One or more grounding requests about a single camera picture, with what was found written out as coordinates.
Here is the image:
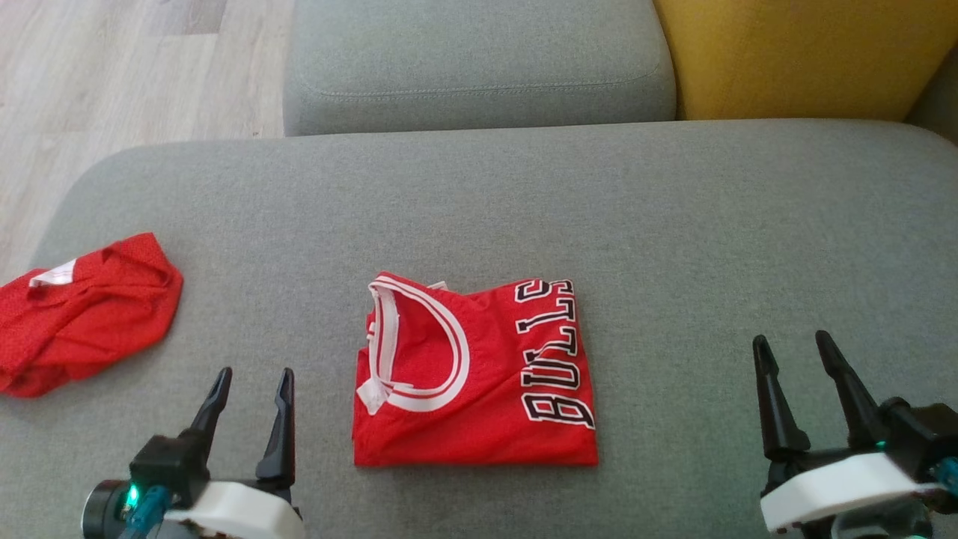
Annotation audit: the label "red Bulls basketball jersey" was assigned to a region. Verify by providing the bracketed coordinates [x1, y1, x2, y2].
[352, 271, 600, 469]

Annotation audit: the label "yellow sofa cushion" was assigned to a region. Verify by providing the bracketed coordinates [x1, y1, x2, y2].
[653, 0, 958, 123]

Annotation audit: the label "left camera cable teal plug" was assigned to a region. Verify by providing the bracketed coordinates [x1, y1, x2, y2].
[120, 485, 174, 539]

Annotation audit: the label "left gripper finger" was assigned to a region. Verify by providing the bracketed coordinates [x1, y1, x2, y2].
[178, 366, 234, 454]
[255, 367, 296, 493]

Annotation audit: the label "small grey sofa cushion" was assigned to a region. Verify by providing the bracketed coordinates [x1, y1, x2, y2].
[282, 0, 678, 138]

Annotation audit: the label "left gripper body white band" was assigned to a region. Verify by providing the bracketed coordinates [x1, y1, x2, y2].
[159, 479, 307, 539]

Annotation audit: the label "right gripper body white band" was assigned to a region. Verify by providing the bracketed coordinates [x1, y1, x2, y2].
[759, 446, 945, 535]

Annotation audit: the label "large grey sofa seat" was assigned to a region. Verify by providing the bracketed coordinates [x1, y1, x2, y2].
[0, 118, 958, 539]

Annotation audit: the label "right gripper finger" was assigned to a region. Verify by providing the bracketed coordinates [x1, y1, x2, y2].
[752, 334, 811, 460]
[814, 329, 889, 451]

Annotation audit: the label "red basketball shorts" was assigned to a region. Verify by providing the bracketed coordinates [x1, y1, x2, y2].
[0, 232, 185, 398]

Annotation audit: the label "grey sofa backrest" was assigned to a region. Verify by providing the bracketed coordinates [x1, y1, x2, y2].
[904, 45, 958, 147]

